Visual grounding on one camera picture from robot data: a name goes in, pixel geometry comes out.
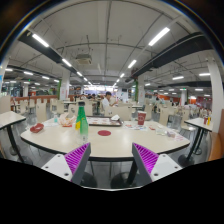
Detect ceiling air conditioner unit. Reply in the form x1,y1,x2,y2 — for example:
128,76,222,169
75,53,93,66

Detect green drink bottle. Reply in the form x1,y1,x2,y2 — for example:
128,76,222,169
74,101,90,146

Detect small red packet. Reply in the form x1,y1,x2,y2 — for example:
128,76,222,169
29,122,45,134

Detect printed paper flyer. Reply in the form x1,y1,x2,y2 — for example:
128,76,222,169
123,122,148,132

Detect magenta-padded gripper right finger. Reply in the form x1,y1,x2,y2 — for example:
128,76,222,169
131,142,184,187

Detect ceiling light strips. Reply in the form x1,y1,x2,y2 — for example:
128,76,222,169
4,26,212,93

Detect red paper cup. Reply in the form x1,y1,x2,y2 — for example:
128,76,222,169
136,110,148,127

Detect clear plastic bag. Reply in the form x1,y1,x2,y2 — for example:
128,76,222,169
154,126,168,136

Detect white table with black leg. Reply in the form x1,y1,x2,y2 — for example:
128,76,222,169
0,110,27,164
178,117,214,168

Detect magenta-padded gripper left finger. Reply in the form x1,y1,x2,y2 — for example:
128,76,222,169
41,142,92,187

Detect person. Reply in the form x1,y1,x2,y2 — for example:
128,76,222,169
100,91,118,116

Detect flat round red coaster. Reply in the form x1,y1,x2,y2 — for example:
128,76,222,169
97,129,112,137

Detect dark food tray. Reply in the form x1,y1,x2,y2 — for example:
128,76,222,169
85,115,124,128

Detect beige dining chairs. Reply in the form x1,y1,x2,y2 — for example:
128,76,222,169
0,94,214,129

